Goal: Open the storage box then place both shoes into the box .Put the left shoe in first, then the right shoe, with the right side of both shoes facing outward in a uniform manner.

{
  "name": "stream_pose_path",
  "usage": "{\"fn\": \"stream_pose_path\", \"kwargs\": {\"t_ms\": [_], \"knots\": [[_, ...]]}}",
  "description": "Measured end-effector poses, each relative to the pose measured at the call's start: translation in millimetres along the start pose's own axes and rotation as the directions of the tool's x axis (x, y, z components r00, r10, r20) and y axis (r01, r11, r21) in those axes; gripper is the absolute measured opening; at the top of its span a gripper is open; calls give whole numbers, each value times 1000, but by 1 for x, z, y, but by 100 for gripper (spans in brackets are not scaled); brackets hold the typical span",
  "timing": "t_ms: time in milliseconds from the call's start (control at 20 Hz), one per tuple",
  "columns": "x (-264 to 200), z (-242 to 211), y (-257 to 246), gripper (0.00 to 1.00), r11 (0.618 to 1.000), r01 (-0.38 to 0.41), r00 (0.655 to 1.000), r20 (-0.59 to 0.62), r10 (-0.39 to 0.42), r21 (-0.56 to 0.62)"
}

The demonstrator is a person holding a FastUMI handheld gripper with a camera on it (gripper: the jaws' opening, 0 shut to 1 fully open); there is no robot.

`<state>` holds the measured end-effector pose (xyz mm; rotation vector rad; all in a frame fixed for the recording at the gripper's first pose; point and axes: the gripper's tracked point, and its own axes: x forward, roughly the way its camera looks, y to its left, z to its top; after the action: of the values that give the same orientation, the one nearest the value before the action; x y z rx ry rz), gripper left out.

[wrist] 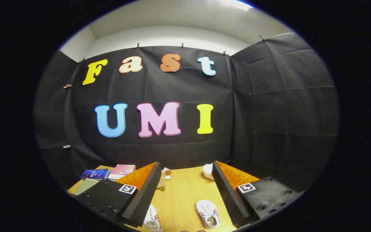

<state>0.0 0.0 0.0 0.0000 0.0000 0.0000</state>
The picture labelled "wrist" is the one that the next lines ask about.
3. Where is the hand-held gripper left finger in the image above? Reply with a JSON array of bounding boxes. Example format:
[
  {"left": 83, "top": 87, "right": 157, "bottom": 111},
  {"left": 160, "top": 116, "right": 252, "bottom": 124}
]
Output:
[{"left": 75, "top": 162, "right": 162, "bottom": 228}]

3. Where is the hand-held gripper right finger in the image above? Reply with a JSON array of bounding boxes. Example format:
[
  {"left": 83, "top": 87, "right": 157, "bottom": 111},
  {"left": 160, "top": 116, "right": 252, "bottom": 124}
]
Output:
[{"left": 212, "top": 160, "right": 302, "bottom": 228}]

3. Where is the white striped canvas shoe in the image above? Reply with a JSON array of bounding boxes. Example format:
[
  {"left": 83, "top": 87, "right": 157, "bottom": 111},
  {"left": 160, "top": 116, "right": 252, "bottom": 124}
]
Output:
[
  {"left": 195, "top": 200, "right": 221, "bottom": 229},
  {"left": 144, "top": 204, "right": 164, "bottom": 232}
]

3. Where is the beige fabric storage box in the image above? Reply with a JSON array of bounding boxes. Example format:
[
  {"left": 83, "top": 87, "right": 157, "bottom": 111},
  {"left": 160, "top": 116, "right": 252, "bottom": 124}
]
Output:
[{"left": 74, "top": 178, "right": 100, "bottom": 196}]

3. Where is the brown plush toy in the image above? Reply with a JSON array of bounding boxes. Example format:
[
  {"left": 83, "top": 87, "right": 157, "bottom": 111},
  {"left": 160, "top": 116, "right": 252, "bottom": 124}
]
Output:
[{"left": 156, "top": 168, "right": 173, "bottom": 191}]

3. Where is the white plush toy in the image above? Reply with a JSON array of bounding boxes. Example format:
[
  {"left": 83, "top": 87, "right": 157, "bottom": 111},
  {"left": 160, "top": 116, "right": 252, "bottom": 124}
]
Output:
[{"left": 203, "top": 163, "right": 215, "bottom": 180}]

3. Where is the pink cover book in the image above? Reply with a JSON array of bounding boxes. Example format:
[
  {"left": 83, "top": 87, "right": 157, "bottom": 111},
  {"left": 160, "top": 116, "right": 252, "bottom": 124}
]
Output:
[{"left": 108, "top": 165, "right": 136, "bottom": 180}]

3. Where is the dark blue book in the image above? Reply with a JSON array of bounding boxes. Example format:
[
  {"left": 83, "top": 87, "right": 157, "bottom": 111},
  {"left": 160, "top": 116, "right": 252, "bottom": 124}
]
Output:
[{"left": 81, "top": 169, "right": 109, "bottom": 180}]

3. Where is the black backdrop cloth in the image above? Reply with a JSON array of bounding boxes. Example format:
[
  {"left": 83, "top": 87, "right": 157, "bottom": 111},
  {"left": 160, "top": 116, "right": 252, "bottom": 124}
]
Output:
[{"left": 35, "top": 32, "right": 339, "bottom": 194}]

